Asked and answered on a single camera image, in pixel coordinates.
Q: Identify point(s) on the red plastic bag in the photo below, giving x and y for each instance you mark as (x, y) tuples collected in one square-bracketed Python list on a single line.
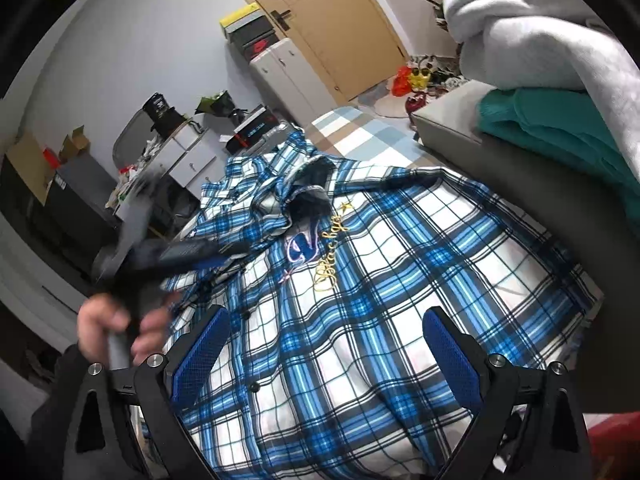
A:
[(402, 82)]

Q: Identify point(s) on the grey sofa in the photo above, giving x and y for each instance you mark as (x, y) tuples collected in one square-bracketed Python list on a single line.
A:
[(540, 200)]

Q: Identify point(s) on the person's left hand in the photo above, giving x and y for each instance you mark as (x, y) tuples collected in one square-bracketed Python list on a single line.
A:
[(92, 320)]

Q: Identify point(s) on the desk clutter pile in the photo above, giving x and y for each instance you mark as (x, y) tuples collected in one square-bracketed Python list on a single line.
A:
[(135, 170)]

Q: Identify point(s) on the light wooden door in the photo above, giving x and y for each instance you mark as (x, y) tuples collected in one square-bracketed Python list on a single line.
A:
[(320, 20)]

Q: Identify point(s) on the white suitcase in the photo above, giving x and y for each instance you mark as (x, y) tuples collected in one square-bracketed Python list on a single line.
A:
[(290, 75)]

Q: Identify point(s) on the open cardboard box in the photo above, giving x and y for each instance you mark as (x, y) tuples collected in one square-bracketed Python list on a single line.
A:
[(75, 145)]

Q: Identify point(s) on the silver suitcase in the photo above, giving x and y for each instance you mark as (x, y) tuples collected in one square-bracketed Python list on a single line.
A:
[(272, 140)]

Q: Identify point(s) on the checkered blanket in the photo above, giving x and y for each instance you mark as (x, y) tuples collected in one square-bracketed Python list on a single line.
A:
[(360, 135)]

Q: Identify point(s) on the black bag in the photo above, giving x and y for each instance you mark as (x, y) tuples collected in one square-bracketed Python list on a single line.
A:
[(172, 125)]

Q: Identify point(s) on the round floor mat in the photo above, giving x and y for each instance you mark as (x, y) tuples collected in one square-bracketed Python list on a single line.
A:
[(390, 107)]

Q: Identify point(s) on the white drawer desk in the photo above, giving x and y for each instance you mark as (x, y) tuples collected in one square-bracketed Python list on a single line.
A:
[(192, 160)]

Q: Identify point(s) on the black printed box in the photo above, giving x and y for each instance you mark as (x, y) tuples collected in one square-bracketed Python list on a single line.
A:
[(157, 105)]

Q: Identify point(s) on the blue white plaid shirt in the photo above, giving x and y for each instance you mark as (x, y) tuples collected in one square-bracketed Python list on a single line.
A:
[(380, 320)]

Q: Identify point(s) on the black red striped shoe box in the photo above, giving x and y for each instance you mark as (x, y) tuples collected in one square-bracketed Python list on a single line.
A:
[(255, 127)]

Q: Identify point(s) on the dark wrapped flower bouquet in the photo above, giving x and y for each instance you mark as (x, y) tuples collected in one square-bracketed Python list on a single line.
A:
[(215, 102)]

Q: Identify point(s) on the light grey hoodie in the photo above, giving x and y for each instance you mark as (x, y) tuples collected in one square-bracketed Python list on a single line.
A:
[(525, 35)]

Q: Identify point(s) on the yellow lid shoe box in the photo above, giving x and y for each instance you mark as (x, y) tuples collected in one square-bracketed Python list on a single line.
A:
[(240, 16)]

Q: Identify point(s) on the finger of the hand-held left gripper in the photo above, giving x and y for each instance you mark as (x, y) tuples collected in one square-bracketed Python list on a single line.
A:
[(200, 260)]

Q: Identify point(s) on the black fridge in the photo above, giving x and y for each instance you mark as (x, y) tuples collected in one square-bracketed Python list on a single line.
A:
[(75, 195)]

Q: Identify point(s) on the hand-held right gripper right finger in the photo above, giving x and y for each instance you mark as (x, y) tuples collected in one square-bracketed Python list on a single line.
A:
[(452, 360)]

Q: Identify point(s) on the pile of shoes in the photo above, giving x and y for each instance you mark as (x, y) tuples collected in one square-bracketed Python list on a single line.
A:
[(445, 82)]

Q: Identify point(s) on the grey rounded chair back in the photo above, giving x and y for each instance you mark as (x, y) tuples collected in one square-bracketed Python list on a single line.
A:
[(127, 140)]

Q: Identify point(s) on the teal cloth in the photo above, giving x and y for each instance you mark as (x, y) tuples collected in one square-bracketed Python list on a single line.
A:
[(550, 120)]

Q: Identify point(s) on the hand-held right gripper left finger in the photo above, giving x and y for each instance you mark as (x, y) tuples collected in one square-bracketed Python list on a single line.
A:
[(200, 360)]

